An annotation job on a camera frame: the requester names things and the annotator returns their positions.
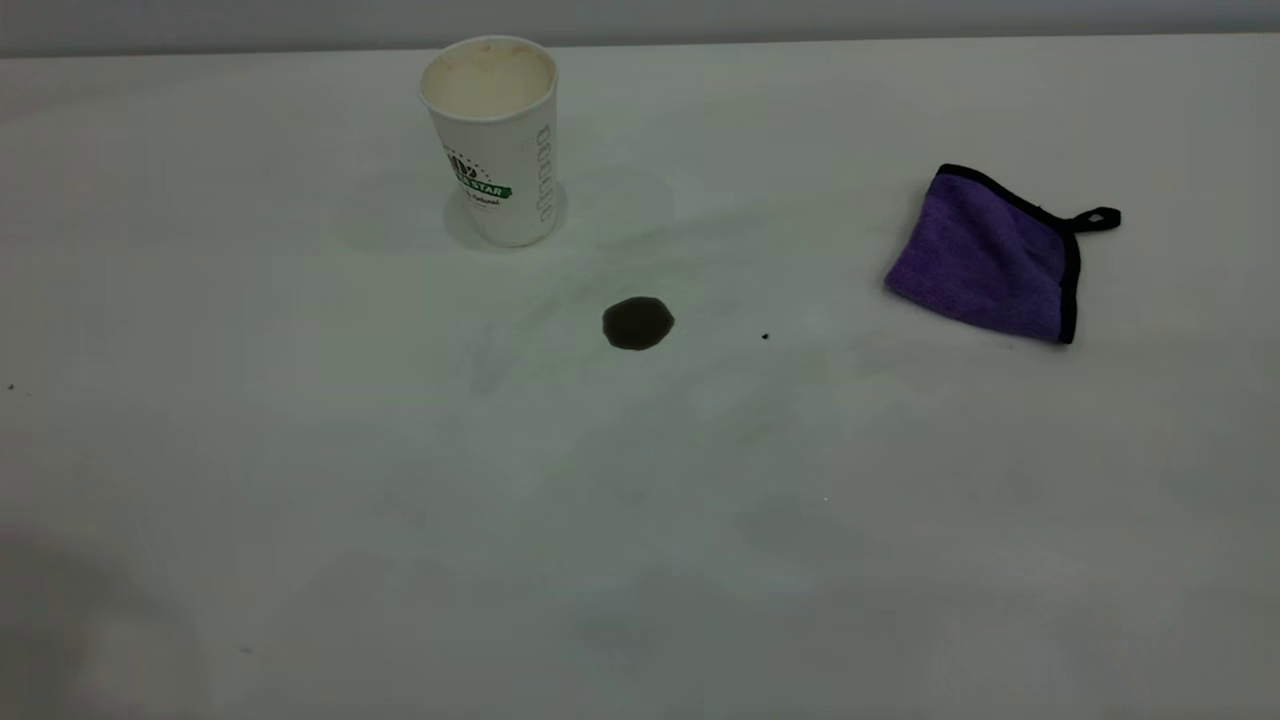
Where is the white paper cup green print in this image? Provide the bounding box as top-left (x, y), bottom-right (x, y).
top-left (418, 36), bottom-right (559, 248)

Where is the purple cloth black trim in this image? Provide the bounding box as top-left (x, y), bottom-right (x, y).
top-left (883, 164), bottom-right (1122, 346)

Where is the dark coffee spill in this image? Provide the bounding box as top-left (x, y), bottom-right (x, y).
top-left (602, 296), bottom-right (676, 352)

